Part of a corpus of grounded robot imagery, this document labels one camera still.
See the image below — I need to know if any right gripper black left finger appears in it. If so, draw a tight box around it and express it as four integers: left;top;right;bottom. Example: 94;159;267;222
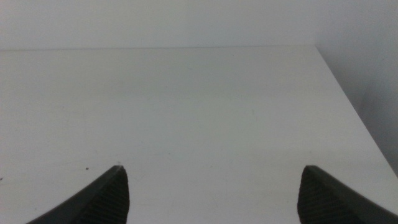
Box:
26;165;130;224

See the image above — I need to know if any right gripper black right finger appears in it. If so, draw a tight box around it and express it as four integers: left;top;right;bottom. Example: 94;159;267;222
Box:
297;165;398;224

